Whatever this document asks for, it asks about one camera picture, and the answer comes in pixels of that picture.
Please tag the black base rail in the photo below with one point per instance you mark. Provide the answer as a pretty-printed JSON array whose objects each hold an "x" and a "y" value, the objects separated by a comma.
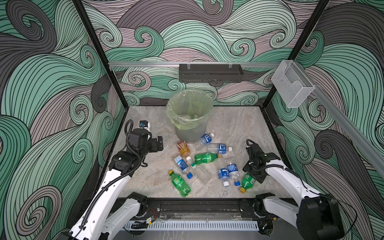
[{"x": 166, "y": 208}]

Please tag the clear plastic wall holder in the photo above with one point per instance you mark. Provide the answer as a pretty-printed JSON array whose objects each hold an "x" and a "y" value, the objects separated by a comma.
[{"x": 292, "y": 83}]

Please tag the green soda bottle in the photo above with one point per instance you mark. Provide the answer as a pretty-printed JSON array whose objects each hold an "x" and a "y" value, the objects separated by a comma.
[
  {"x": 247, "y": 183},
  {"x": 205, "y": 158},
  {"x": 180, "y": 184}
]

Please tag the aluminium rail back wall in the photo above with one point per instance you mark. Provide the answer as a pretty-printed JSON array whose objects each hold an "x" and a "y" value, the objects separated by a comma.
[{"x": 166, "y": 64}]

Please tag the blue label bottle white cap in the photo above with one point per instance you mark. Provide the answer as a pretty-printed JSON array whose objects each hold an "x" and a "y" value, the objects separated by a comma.
[{"x": 219, "y": 148}]

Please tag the clear bottle white label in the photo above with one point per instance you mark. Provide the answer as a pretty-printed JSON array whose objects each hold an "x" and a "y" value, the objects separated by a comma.
[{"x": 188, "y": 117}]

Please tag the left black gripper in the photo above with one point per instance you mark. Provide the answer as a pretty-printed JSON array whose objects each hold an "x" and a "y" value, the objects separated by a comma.
[{"x": 154, "y": 148}]

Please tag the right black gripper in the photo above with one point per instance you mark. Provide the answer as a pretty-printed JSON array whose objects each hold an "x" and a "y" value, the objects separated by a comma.
[{"x": 250, "y": 162}]

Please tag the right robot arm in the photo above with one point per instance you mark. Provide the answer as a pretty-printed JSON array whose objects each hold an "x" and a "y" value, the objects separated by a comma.
[{"x": 316, "y": 216}]

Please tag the blue label bottle near bin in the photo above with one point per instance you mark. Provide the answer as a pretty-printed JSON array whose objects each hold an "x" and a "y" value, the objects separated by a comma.
[{"x": 203, "y": 141}]

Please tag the orange juice bottle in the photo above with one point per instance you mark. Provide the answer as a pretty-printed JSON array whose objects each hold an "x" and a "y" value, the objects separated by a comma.
[{"x": 183, "y": 149}]

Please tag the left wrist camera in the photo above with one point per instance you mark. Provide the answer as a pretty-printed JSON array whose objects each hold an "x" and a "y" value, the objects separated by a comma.
[{"x": 145, "y": 125}]

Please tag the black wall tray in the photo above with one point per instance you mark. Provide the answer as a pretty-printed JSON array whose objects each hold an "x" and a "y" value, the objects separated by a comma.
[{"x": 210, "y": 74}]

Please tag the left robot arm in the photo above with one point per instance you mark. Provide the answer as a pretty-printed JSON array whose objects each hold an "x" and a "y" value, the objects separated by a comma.
[{"x": 99, "y": 221}]

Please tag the black frame post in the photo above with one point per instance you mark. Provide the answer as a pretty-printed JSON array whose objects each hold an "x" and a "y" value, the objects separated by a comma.
[
  {"x": 310, "y": 25},
  {"x": 95, "y": 41}
]

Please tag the aluminium rail right wall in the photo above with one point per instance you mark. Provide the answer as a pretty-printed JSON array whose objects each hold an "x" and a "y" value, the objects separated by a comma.
[{"x": 331, "y": 97}]

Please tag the blue label bottle front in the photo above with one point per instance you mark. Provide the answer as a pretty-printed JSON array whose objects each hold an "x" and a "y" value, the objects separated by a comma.
[{"x": 223, "y": 175}]

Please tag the grey bin with green liner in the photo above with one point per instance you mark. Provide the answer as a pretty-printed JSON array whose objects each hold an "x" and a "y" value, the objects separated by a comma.
[{"x": 189, "y": 111}]

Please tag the clear empty bottle white cap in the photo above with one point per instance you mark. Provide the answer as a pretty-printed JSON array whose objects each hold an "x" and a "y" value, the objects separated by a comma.
[{"x": 198, "y": 171}]

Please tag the aluminium rail wall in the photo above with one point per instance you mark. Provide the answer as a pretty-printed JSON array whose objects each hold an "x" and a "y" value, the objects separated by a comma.
[
  {"x": 166, "y": 64},
  {"x": 331, "y": 97}
]

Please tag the black frame post left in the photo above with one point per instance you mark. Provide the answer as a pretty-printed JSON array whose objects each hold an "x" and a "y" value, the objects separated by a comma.
[{"x": 95, "y": 41}]

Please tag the white slotted cable duct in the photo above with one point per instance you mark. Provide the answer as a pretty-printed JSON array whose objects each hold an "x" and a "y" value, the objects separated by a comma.
[{"x": 203, "y": 226}]

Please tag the black frame post right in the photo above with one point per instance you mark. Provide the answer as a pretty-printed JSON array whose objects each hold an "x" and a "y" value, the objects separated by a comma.
[{"x": 310, "y": 25}]

